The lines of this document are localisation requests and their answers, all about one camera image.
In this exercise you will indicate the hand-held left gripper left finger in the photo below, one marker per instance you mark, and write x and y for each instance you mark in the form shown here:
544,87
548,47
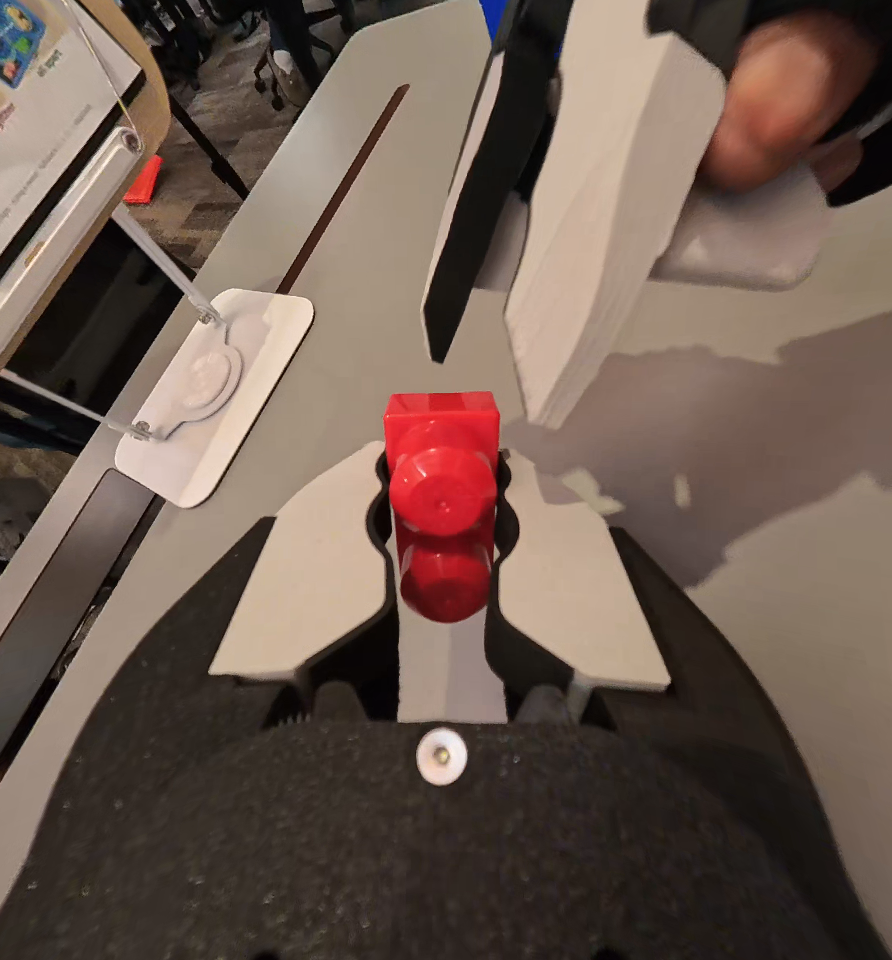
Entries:
311,585

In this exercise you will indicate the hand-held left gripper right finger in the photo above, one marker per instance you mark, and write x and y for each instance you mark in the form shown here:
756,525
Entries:
573,585

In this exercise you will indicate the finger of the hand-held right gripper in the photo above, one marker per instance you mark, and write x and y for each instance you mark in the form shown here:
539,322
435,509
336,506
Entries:
611,225
491,187

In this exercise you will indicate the red two-stud mega block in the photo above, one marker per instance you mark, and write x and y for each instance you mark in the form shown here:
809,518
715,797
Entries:
442,487

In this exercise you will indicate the person's right hand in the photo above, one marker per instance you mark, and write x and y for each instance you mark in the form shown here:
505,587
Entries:
791,97

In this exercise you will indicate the orange traffic cone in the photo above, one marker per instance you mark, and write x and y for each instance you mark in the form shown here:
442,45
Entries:
144,180

